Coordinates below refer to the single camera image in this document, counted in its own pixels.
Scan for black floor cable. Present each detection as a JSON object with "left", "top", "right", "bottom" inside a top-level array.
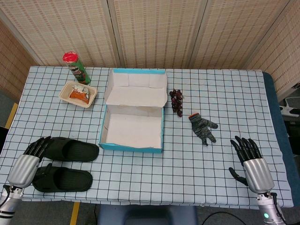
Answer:
[{"left": 202, "top": 211, "right": 247, "bottom": 225}]

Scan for grey knit work glove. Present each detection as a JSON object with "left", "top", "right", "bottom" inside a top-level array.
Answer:
[{"left": 188, "top": 112, "right": 219, "bottom": 147}]

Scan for dark red grape bunch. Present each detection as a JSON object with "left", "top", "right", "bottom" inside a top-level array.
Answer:
[{"left": 169, "top": 89, "right": 185, "bottom": 118}]

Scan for woven folding screen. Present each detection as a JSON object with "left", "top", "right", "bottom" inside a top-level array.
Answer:
[{"left": 0, "top": 0, "right": 300, "bottom": 101}]

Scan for blue cardboard shoe box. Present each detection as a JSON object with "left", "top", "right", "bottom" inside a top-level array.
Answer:
[{"left": 98, "top": 67, "right": 168, "bottom": 154}]

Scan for white plastic device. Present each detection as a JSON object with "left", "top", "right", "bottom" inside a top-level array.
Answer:
[{"left": 278, "top": 97, "right": 300, "bottom": 117}]

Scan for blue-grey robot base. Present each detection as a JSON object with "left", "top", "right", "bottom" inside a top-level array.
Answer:
[{"left": 97, "top": 205, "right": 199, "bottom": 225}]

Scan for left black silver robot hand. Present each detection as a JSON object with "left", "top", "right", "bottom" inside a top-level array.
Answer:
[{"left": 7, "top": 135, "right": 53, "bottom": 189}]

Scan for dark blue table pad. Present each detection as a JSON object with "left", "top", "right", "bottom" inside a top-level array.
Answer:
[{"left": 262, "top": 71, "right": 300, "bottom": 207}]

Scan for beige food tray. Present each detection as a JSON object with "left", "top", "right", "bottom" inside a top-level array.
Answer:
[{"left": 59, "top": 81, "right": 98, "bottom": 109}]

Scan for green Pringles can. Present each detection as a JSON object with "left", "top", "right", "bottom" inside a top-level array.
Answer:
[{"left": 62, "top": 52, "right": 91, "bottom": 86}]

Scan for blue checked tablecloth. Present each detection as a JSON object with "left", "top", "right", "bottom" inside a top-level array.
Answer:
[{"left": 0, "top": 65, "right": 295, "bottom": 210}]

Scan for black rubber slipper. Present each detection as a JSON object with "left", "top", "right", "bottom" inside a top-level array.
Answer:
[
  {"left": 43, "top": 137, "right": 100, "bottom": 163},
  {"left": 31, "top": 163, "right": 93, "bottom": 193}
]

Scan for orange snack packet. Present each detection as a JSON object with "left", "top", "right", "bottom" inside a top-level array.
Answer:
[{"left": 69, "top": 85, "right": 91, "bottom": 105}]

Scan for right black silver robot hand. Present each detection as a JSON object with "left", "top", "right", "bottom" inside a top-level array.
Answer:
[{"left": 229, "top": 135, "right": 275, "bottom": 195}]

